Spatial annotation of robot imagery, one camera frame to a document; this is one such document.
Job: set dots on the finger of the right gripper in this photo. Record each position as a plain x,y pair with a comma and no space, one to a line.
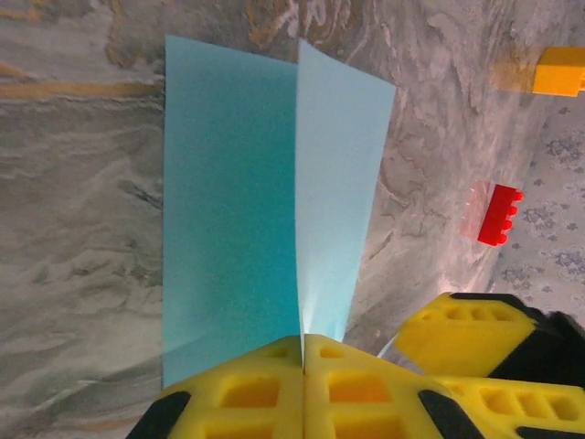
525,407
457,338

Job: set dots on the yellow toy brick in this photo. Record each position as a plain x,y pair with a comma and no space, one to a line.
560,73

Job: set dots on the light blue paper sheet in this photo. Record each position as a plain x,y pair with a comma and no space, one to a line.
228,206

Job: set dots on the small red toy brick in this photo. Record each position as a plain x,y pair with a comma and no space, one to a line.
498,215

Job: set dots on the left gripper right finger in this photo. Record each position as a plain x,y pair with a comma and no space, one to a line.
356,398

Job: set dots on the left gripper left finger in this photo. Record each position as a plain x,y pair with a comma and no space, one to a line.
237,402

